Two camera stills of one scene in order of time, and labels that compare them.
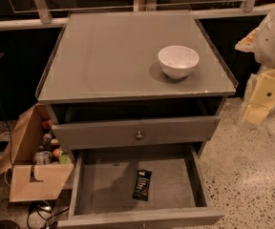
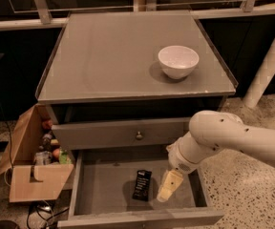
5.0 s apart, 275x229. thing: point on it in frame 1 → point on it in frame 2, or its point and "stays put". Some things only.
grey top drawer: x=137 y=133 stays put
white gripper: x=272 y=43 → x=179 y=160
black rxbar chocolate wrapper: x=142 y=185 stays put
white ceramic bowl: x=178 y=61 stays put
